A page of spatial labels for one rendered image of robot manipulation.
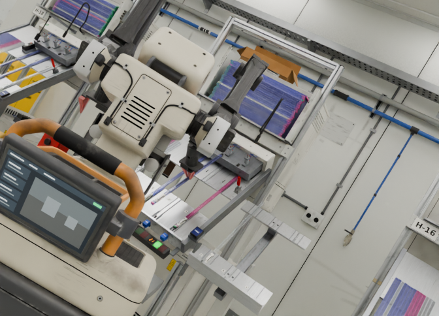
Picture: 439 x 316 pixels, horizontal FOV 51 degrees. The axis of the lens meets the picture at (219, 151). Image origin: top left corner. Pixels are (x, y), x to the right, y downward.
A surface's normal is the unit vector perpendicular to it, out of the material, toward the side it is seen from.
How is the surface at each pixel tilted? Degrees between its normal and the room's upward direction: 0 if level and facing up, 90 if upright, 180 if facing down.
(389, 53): 90
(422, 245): 90
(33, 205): 115
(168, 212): 45
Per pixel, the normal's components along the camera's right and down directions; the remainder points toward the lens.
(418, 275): 0.14, -0.76
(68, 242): -0.18, 0.36
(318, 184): -0.34, -0.22
